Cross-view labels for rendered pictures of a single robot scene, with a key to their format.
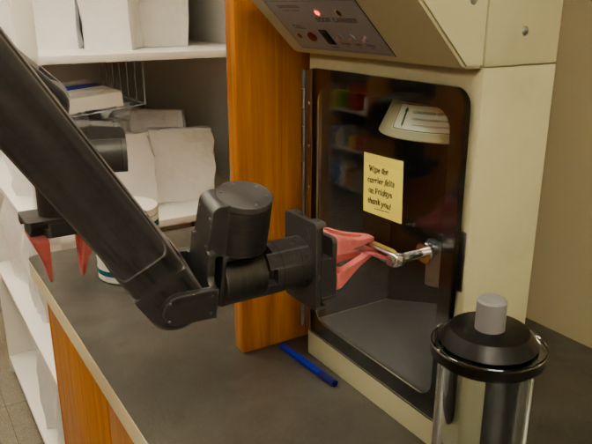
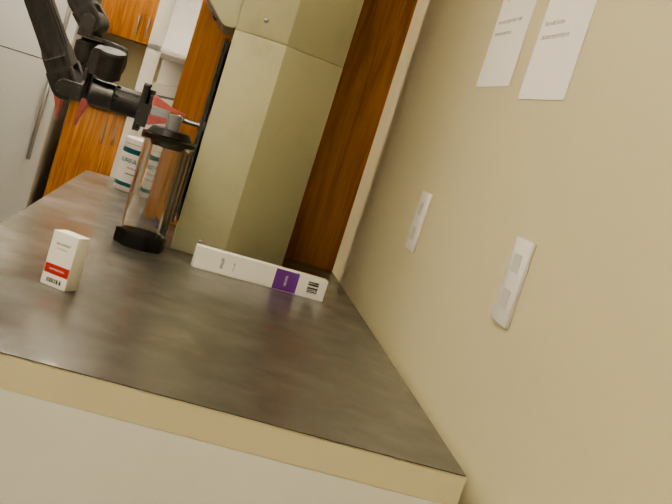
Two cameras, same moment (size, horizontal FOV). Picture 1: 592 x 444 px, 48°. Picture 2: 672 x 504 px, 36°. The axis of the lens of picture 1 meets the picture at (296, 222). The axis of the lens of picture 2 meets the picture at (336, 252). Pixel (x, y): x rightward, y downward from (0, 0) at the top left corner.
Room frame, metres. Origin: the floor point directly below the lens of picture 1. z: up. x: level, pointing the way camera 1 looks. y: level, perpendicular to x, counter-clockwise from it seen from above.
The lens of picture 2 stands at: (-1.18, -1.33, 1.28)
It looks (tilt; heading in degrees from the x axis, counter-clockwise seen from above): 6 degrees down; 23
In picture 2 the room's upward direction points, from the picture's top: 18 degrees clockwise
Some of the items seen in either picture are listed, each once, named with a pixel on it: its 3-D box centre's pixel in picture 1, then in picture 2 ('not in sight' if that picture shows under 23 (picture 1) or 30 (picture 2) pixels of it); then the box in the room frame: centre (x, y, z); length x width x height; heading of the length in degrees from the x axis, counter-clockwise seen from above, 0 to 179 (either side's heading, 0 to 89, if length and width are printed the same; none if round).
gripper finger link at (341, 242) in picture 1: (338, 255); (162, 115); (0.71, -0.05, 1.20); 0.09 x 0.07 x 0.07; 122
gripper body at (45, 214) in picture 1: (57, 199); not in sight; (0.89, 0.33, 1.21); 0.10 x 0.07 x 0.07; 122
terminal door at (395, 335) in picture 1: (370, 233); (201, 128); (0.80, -0.10, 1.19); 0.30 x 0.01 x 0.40; 31
